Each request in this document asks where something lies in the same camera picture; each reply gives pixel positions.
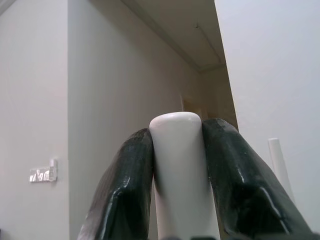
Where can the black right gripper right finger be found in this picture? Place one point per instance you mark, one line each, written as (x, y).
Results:
(250, 190)

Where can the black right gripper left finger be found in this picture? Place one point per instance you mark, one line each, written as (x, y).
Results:
(120, 195)

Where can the white plastic table leg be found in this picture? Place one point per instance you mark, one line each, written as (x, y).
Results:
(182, 162)
(278, 165)

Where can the white wall switch panel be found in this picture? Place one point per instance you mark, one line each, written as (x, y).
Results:
(43, 172)

